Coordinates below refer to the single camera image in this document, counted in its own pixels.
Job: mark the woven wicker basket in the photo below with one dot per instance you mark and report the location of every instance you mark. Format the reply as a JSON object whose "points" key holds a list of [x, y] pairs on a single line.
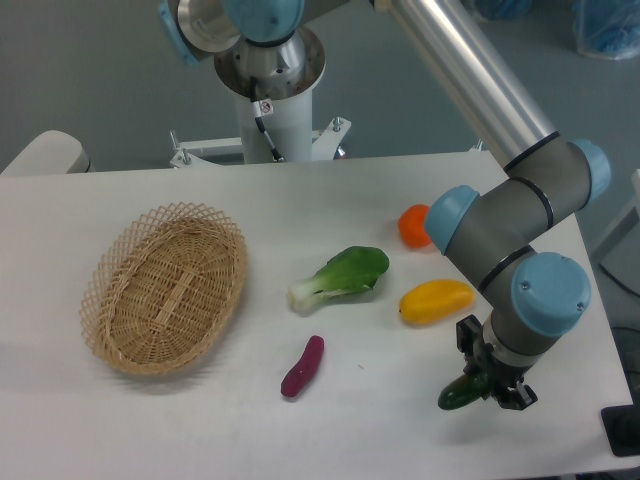
{"points": [[163, 293]]}

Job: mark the white chair armrest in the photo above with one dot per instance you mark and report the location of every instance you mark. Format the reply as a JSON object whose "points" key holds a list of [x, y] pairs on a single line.
{"points": [[51, 153]]}

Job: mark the blue plastic bag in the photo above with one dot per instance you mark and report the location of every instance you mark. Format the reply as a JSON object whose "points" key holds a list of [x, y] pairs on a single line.
{"points": [[606, 30]]}

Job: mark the green cucumber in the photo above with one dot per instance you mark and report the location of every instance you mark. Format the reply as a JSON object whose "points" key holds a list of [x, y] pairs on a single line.
{"points": [[463, 391]]}

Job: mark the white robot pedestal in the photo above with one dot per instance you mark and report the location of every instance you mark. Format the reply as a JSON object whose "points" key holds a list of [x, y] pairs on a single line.
{"points": [[272, 91]]}

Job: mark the purple sweet potato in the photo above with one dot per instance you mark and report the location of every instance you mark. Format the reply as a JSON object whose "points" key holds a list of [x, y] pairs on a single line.
{"points": [[305, 369]]}

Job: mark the green bok choy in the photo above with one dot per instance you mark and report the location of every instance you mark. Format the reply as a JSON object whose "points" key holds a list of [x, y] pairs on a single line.
{"points": [[353, 271]]}

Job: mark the orange tangerine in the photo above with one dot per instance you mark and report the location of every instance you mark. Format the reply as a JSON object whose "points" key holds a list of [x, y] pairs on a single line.
{"points": [[411, 226]]}

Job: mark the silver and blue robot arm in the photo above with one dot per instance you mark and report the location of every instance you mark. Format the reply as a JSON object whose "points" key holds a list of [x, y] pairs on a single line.
{"points": [[535, 297]]}

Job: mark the yellow mango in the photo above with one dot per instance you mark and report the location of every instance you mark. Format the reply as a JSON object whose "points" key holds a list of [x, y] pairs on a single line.
{"points": [[435, 300]]}

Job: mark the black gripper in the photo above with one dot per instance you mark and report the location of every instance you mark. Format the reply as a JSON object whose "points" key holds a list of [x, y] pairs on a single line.
{"points": [[482, 349]]}

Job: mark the black device at table edge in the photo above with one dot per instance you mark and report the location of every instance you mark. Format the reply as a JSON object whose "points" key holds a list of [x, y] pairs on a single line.
{"points": [[621, 424]]}

